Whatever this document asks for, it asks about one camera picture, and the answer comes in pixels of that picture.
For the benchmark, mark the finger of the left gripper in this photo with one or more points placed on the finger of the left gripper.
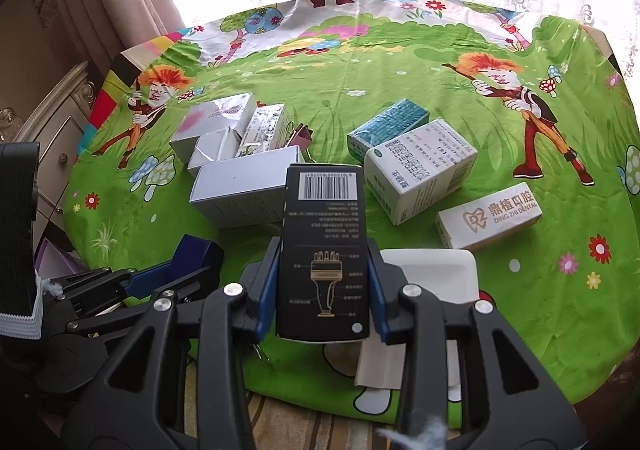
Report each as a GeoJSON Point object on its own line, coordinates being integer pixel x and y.
{"type": "Point", "coordinates": [170, 265]}

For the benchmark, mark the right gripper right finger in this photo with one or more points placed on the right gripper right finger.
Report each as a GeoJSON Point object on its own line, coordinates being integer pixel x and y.
{"type": "Point", "coordinates": [469, 381]}

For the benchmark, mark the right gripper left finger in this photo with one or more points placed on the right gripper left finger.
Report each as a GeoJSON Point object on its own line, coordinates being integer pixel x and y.
{"type": "Point", "coordinates": [175, 381]}

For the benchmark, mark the white rounded plastic case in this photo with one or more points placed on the white rounded plastic case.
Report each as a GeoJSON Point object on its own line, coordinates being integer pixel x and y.
{"type": "Point", "coordinates": [449, 274]}

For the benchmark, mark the black shaver box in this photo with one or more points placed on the black shaver box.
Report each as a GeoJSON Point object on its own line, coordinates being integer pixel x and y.
{"type": "Point", "coordinates": [323, 285]}

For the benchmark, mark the white green medicine box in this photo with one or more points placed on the white green medicine box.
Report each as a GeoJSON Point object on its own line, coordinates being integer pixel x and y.
{"type": "Point", "coordinates": [267, 130]}

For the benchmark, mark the pink binder clip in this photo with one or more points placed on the pink binder clip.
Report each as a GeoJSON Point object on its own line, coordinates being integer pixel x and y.
{"type": "Point", "coordinates": [301, 137]}

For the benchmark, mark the purple white cardboard bin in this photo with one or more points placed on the purple white cardboard bin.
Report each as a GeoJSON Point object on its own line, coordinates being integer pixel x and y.
{"type": "Point", "coordinates": [53, 263]}

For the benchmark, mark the striped rug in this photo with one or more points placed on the striped rug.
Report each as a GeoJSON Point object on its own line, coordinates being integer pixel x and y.
{"type": "Point", "coordinates": [316, 411]}

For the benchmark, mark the cream ornate dresser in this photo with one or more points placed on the cream ornate dresser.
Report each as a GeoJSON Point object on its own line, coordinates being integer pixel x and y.
{"type": "Point", "coordinates": [58, 125]}

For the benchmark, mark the white orange dental box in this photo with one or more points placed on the white orange dental box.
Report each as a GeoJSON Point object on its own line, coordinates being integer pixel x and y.
{"type": "Point", "coordinates": [471, 225]}

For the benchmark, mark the silver grey long box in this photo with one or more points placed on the silver grey long box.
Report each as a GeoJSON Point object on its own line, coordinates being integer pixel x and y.
{"type": "Point", "coordinates": [244, 191]}

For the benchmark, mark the silver foil box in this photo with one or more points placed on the silver foil box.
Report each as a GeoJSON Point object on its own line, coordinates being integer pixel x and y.
{"type": "Point", "coordinates": [220, 145]}

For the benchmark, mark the pink white glossy box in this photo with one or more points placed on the pink white glossy box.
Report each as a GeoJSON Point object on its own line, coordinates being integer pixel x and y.
{"type": "Point", "coordinates": [233, 111]}

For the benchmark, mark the white blue-text medicine box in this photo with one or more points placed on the white blue-text medicine box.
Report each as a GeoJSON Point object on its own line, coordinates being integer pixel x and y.
{"type": "Point", "coordinates": [412, 171]}

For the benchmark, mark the cartoon green tablecloth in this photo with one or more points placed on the cartoon green tablecloth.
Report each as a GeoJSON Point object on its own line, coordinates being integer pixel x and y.
{"type": "Point", "coordinates": [533, 95]}

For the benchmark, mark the teal patterned box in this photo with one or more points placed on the teal patterned box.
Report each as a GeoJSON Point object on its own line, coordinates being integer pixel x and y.
{"type": "Point", "coordinates": [393, 121]}

